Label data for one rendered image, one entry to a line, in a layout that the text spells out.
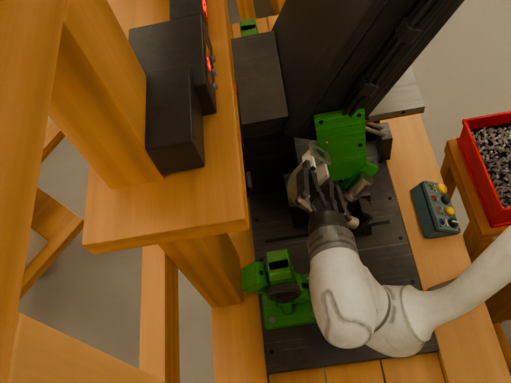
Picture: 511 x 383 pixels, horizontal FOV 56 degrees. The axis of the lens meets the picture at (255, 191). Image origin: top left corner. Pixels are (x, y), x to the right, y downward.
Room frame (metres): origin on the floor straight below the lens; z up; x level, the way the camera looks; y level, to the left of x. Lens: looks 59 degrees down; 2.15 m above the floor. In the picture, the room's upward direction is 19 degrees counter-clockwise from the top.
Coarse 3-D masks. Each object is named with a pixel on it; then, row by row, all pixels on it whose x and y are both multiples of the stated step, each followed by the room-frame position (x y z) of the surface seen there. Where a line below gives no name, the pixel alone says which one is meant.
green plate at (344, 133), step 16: (336, 112) 0.66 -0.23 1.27; (320, 128) 0.65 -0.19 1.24; (336, 128) 0.65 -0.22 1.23; (352, 128) 0.64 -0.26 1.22; (320, 144) 0.64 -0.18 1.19; (336, 144) 0.63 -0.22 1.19; (352, 144) 0.63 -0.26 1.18; (336, 160) 0.62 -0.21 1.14; (352, 160) 0.61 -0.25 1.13; (336, 176) 0.61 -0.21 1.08
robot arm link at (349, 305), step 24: (312, 264) 0.31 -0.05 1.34; (336, 264) 0.28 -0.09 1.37; (360, 264) 0.28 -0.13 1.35; (312, 288) 0.26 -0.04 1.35; (336, 288) 0.24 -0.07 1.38; (360, 288) 0.23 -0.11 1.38; (384, 288) 0.25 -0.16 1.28; (336, 312) 0.20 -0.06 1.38; (360, 312) 0.19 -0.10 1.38; (384, 312) 0.20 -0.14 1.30; (336, 336) 0.17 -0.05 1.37; (360, 336) 0.16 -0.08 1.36
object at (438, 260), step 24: (384, 120) 0.85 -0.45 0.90; (408, 120) 0.82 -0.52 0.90; (408, 144) 0.74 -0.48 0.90; (408, 168) 0.66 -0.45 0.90; (432, 168) 0.64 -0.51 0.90; (408, 192) 0.59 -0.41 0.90; (408, 216) 0.52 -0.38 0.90; (408, 240) 0.46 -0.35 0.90; (432, 240) 0.43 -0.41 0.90; (456, 240) 0.41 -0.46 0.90; (432, 264) 0.37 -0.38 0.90; (456, 264) 0.35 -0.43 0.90; (480, 312) 0.22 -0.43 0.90; (456, 336) 0.19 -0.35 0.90; (480, 336) 0.17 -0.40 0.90; (456, 360) 0.14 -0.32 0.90; (480, 360) 0.12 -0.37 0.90; (504, 360) 0.10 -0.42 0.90
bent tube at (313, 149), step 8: (312, 144) 0.60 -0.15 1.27; (312, 152) 0.58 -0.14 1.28; (320, 152) 0.59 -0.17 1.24; (320, 160) 0.56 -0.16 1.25; (328, 160) 0.56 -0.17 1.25; (296, 168) 0.59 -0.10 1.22; (296, 176) 0.57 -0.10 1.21; (288, 184) 0.57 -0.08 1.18; (296, 184) 0.56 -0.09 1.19; (288, 192) 0.57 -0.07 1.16; (296, 192) 0.56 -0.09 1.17; (304, 208) 0.54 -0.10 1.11; (352, 216) 0.52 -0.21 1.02; (352, 224) 0.50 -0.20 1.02
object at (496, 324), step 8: (504, 288) 0.33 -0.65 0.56; (496, 296) 0.33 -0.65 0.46; (504, 296) 0.31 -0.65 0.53; (488, 304) 0.33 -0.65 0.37; (496, 304) 0.31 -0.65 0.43; (504, 304) 0.29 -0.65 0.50; (496, 312) 0.29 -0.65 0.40; (504, 312) 0.29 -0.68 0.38; (496, 320) 0.29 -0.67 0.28; (504, 320) 0.30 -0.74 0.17; (496, 328) 0.27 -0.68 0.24; (504, 336) 0.24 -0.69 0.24; (504, 344) 0.21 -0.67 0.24; (504, 352) 0.19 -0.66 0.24
